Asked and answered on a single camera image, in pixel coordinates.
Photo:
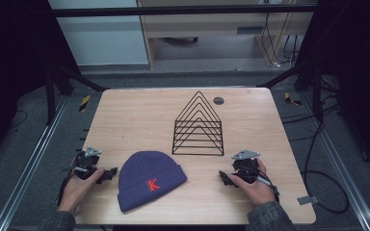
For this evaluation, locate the yellow black striped tape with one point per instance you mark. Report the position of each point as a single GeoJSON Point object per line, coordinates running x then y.
{"type": "Point", "coordinates": [291, 99]}
{"type": "Point", "coordinates": [84, 102]}

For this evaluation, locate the grey metal table bracket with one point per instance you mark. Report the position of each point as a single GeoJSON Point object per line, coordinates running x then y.
{"type": "Point", "coordinates": [307, 200]}

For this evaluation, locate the person's left hand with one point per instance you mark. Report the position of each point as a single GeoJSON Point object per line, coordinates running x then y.
{"type": "Point", "coordinates": [77, 189]}

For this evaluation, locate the aluminium floor rail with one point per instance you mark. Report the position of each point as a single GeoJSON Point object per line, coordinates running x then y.
{"type": "Point", "coordinates": [29, 166]}
{"type": "Point", "coordinates": [340, 166]}

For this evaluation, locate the light wooden desk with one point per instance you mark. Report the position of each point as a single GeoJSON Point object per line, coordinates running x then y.
{"type": "Point", "coordinates": [205, 24]}

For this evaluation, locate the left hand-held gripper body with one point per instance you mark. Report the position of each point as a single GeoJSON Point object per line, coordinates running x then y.
{"type": "Point", "coordinates": [85, 162]}

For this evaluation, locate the white cabinet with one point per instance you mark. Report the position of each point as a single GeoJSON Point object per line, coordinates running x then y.
{"type": "Point", "coordinates": [99, 38]}

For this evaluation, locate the purple knit beanie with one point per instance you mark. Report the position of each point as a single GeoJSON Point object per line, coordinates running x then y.
{"type": "Point", "coordinates": [147, 179]}

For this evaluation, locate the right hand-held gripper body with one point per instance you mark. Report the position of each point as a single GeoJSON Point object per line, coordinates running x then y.
{"type": "Point", "coordinates": [245, 165]}

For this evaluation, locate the black horizontal frame bar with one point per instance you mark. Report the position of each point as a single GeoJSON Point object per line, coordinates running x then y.
{"type": "Point", "coordinates": [173, 10]}

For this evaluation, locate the grey round table grommet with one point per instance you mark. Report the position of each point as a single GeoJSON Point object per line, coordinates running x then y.
{"type": "Point", "coordinates": [218, 100]}

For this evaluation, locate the black metal frame stand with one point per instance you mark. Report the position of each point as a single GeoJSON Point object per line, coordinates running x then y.
{"type": "Point", "coordinates": [305, 80]}
{"type": "Point", "coordinates": [58, 80]}

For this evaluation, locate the person's right hand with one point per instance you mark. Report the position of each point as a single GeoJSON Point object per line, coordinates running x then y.
{"type": "Point", "coordinates": [257, 191]}

